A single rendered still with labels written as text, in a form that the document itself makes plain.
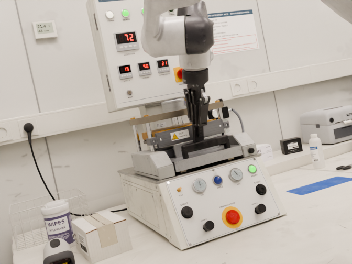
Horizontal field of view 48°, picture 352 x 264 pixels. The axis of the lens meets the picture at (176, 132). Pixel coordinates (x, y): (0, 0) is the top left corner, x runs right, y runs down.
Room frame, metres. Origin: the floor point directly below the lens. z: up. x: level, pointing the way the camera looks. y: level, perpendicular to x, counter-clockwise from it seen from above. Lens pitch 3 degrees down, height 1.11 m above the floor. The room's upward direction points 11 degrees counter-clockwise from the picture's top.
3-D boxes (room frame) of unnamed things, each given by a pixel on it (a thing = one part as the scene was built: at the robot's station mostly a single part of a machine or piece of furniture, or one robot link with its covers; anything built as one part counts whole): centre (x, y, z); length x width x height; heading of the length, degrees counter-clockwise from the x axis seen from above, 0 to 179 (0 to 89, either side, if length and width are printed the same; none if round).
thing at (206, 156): (1.27, -0.03, 0.97); 0.30 x 0.22 x 0.08; 22
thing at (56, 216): (1.26, 0.43, 0.82); 0.09 x 0.09 x 0.15
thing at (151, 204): (1.32, -0.03, 0.84); 0.53 x 0.37 x 0.17; 22
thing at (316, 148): (1.67, -0.57, 0.82); 0.05 x 0.05 x 0.14
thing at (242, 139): (1.30, -0.17, 0.96); 0.26 x 0.05 x 0.07; 22
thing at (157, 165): (1.20, 0.09, 0.96); 0.25 x 0.05 x 0.07; 22
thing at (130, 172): (1.35, 0.00, 0.93); 0.46 x 0.35 x 0.01; 22
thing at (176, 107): (1.35, -0.02, 1.08); 0.31 x 0.24 x 0.13; 112
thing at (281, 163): (1.92, -0.51, 0.77); 0.84 x 0.30 x 0.04; 113
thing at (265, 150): (1.84, -0.30, 0.83); 0.23 x 0.12 x 0.07; 123
